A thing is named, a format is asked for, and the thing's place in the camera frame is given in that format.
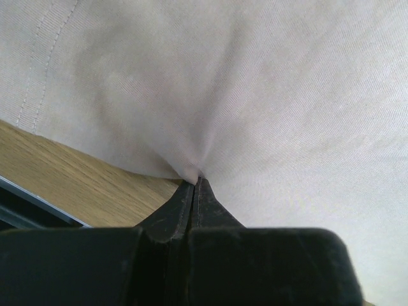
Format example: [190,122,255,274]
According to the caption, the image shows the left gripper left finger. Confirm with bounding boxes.
[127,182,194,305]

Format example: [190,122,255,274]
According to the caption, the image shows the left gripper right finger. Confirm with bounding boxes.
[188,177,244,305]

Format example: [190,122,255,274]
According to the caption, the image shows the beige t-shirt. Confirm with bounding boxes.
[1,1,407,305]

